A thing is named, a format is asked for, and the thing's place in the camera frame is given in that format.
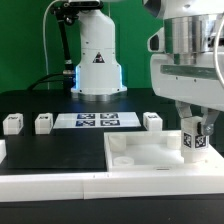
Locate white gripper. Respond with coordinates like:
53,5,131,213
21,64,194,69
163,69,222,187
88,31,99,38
150,53,224,136

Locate white square tabletop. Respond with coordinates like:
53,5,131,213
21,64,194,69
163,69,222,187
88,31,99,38
104,131,207,172

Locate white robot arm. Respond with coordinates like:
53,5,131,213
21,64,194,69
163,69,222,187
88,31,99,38
69,0,224,135

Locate white right fence bar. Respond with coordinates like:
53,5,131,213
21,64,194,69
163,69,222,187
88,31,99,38
205,145,224,169

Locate white fence bar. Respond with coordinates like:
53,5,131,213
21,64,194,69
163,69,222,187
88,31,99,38
0,169,224,202
205,145,224,169

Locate white sheet with tags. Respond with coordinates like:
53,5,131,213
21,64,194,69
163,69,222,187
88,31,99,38
54,112,141,129

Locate white front fence bar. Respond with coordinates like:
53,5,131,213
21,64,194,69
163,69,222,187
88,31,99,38
0,169,224,202

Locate white left fence block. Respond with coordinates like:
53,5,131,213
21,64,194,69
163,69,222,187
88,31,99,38
0,140,7,164

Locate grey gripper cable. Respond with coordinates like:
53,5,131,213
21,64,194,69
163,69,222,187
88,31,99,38
213,19,224,88

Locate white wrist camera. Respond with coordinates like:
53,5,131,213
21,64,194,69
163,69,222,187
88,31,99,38
147,28,165,53

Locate black cables on table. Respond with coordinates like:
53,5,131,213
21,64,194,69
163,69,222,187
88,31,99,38
26,73,75,92

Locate white cable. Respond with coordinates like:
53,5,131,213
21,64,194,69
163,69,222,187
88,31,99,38
41,0,63,90

